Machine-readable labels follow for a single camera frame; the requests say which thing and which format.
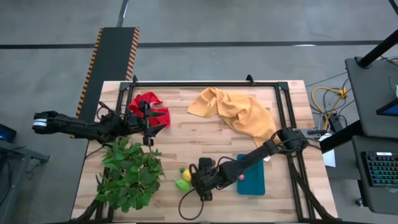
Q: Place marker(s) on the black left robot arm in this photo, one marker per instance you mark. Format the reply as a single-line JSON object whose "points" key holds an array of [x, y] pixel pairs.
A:
{"points": [[71, 126]]}

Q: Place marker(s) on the light green produce toy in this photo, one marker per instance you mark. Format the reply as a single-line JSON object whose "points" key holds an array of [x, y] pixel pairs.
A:
{"points": [[182, 184]]}

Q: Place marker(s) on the grey metal stand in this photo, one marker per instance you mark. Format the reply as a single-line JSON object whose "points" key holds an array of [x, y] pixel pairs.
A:
{"points": [[18, 152]]}

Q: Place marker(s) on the black diagonal pole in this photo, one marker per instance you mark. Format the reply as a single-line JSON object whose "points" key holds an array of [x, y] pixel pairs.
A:
{"points": [[376, 49]]}

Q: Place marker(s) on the yellow pepper toy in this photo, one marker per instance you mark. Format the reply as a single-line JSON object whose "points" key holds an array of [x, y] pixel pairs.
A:
{"points": [[186, 175]]}

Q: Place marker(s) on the green artificial plant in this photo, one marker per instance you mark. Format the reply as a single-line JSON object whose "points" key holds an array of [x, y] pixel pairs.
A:
{"points": [[130, 174]]}

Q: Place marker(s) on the white fabric tag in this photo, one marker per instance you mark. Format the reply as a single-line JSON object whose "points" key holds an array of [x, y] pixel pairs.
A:
{"points": [[267, 158]]}

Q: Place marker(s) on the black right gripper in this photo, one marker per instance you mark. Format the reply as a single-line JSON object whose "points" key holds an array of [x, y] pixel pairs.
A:
{"points": [[206, 180]]}

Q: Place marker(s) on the red cloth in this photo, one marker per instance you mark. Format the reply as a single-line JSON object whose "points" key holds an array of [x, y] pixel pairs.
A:
{"points": [[160, 116]]}

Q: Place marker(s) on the white paper sheet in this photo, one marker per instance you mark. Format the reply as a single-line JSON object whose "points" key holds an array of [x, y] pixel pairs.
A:
{"points": [[329, 160]]}

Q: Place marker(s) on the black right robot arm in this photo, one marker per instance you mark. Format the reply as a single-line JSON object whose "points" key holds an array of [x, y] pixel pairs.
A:
{"points": [[248, 159]]}

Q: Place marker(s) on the blue plastic tupperware container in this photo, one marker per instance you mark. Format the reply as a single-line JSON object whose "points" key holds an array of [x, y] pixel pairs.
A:
{"points": [[253, 185]]}

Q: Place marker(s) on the pink round produce toy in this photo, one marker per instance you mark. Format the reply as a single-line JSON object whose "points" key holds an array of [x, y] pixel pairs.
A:
{"points": [[241, 177]]}

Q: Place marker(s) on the black aluminium table frame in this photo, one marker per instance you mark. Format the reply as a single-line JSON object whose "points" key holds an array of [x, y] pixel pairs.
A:
{"points": [[202, 84]]}

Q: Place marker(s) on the black clamp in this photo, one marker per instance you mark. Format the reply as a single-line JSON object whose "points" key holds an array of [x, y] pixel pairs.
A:
{"points": [[250, 79], [135, 79]]}

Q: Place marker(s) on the tablet with blue screen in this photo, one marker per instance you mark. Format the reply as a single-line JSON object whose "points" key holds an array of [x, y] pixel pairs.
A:
{"points": [[390, 109]]}

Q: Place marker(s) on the backlit keyboard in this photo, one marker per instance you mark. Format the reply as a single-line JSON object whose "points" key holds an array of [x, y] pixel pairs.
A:
{"points": [[382, 169]]}

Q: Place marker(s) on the yellow waffle towel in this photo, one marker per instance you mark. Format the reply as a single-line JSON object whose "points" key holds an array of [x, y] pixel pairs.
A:
{"points": [[236, 109]]}

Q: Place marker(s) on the hazard-striped black floor mat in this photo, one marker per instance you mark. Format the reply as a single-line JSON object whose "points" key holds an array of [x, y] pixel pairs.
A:
{"points": [[109, 68]]}

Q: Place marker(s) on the black power strip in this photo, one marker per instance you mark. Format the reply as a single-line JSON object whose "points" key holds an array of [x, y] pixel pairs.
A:
{"points": [[335, 123]]}

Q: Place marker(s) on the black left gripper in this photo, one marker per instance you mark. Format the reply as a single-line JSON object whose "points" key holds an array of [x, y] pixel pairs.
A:
{"points": [[135, 122]]}

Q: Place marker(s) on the blue-lit device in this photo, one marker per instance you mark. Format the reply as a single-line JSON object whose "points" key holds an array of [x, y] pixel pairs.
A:
{"points": [[7, 133]]}

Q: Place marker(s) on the small yellow produce toy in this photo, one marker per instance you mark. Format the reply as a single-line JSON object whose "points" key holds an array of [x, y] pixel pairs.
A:
{"points": [[215, 163]]}

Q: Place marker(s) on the grey desk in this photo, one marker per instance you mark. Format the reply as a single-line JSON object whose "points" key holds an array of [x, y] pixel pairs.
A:
{"points": [[370, 102], [382, 199]]}

